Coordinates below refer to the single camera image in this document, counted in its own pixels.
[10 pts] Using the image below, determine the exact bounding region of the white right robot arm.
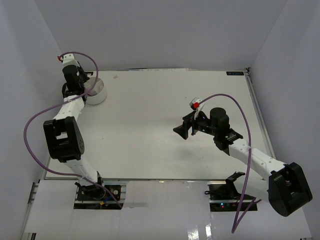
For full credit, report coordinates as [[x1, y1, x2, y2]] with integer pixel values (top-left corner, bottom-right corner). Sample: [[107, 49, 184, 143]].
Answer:
[[173, 107, 313, 217]]

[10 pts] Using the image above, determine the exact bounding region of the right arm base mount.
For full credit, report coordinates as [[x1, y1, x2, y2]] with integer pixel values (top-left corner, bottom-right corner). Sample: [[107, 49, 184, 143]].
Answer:
[[204, 172, 245, 213]]

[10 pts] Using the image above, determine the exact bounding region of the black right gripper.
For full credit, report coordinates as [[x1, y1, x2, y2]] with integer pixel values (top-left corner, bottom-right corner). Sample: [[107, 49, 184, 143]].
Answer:
[[173, 109, 218, 140]]

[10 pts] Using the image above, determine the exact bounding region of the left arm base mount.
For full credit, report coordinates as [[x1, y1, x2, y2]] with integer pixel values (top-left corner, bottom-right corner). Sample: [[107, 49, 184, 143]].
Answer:
[[73, 182, 125, 210]]

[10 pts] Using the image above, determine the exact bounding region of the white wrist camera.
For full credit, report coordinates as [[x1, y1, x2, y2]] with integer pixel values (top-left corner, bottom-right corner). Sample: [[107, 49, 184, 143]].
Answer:
[[57, 53, 80, 67], [189, 97, 205, 120]]

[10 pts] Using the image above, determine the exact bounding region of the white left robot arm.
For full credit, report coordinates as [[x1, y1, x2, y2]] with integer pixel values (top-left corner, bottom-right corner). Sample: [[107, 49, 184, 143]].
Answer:
[[43, 59, 106, 200]]

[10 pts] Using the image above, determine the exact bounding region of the right table label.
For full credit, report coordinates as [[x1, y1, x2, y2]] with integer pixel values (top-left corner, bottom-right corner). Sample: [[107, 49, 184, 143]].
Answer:
[[226, 71, 244, 76]]

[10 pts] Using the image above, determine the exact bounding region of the white round divided container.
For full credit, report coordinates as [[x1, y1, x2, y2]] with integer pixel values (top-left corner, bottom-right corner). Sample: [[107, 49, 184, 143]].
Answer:
[[84, 77, 107, 106]]

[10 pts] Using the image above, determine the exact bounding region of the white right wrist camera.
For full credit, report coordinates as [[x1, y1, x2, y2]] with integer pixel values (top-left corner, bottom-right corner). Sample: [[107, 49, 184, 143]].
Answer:
[[189, 97, 205, 120]]

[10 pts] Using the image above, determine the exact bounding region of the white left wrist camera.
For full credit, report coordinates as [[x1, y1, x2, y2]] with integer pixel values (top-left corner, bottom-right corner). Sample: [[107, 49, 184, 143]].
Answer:
[[57, 53, 80, 67]]

